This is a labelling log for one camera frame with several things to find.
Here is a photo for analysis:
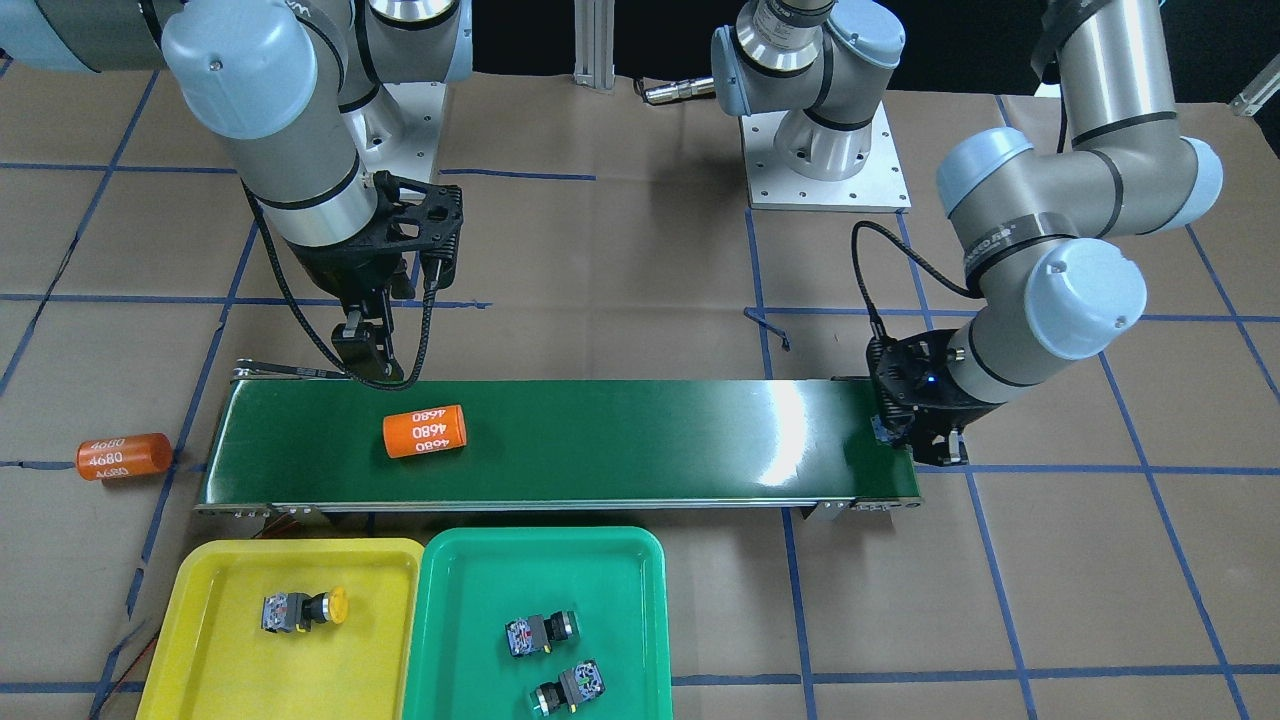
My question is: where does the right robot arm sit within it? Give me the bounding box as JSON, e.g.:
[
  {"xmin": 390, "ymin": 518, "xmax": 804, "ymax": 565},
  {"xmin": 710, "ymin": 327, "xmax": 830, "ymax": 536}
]
[{"xmin": 3, "ymin": 1, "xmax": 474, "ymax": 391}]

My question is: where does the green plastic tray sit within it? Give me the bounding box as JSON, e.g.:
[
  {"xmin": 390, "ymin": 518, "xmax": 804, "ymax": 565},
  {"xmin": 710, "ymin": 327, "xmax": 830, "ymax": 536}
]
[{"xmin": 402, "ymin": 527, "xmax": 673, "ymax": 719}]

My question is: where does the yellow plastic tray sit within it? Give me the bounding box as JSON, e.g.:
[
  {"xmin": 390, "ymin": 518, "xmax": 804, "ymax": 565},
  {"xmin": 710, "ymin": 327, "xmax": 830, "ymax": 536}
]
[{"xmin": 138, "ymin": 538, "xmax": 424, "ymax": 719}]

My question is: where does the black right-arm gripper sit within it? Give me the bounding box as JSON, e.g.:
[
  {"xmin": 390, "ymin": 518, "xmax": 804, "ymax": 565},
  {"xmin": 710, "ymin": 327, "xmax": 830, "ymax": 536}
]
[{"xmin": 291, "ymin": 219, "xmax": 416, "ymax": 383}]

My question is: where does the orange cylinder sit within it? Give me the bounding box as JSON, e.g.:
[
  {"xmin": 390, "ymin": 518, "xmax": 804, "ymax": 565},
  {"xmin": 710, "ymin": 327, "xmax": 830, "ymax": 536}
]
[
  {"xmin": 381, "ymin": 404, "xmax": 468, "ymax": 459},
  {"xmin": 74, "ymin": 433, "xmax": 174, "ymax": 482}
]

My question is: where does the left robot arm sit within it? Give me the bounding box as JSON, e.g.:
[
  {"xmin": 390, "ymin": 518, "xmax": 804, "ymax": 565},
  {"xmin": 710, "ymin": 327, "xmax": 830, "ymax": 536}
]
[{"xmin": 710, "ymin": 1, "xmax": 1224, "ymax": 468}]

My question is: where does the green conveyor belt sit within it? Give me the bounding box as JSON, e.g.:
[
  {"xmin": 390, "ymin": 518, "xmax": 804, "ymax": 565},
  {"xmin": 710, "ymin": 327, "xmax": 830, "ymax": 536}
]
[{"xmin": 195, "ymin": 375, "xmax": 922, "ymax": 515}]

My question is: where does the silver cable connector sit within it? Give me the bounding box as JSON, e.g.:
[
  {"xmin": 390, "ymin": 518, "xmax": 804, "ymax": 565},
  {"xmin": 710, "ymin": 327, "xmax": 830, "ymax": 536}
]
[{"xmin": 634, "ymin": 76, "xmax": 716, "ymax": 106}]

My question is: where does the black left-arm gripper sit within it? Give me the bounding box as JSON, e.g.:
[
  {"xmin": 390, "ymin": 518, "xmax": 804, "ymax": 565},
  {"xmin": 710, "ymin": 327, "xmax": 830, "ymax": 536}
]
[{"xmin": 867, "ymin": 334, "xmax": 998, "ymax": 468}]

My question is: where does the green push button switch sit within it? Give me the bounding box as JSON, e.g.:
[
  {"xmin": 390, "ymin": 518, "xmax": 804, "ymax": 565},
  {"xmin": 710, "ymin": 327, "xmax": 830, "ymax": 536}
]
[
  {"xmin": 504, "ymin": 609, "xmax": 580, "ymax": 659},
  {"xmin": 529, "ymin": 659, "xmax": 607, "ymax": 717}
]

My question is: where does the green aluminium frame post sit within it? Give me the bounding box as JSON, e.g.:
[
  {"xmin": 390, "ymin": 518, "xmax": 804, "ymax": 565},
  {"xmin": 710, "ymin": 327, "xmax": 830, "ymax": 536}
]
[{"xmin": 572, "ymin": 0, "xmax": 616, "ymax": 94}]

